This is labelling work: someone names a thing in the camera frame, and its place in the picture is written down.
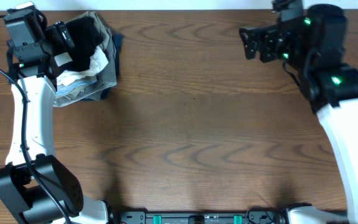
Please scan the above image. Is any olive grey folded garment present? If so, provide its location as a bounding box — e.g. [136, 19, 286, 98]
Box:
[53, 11, 117, 107]

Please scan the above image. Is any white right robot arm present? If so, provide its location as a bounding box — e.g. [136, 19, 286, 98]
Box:
[239, 0, 358, 223]

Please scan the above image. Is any white folded shirt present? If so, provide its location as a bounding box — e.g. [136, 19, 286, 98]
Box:
[57, 46, 109, 86]

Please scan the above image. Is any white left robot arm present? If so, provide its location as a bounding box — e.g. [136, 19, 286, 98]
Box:
[0, 18, 109, 223]

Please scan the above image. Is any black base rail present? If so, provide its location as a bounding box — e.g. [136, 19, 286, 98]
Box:
[108, 208, 288, 224]

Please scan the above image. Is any black t-shirt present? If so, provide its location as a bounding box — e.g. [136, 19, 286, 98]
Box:
[64, 17, 103, 72]

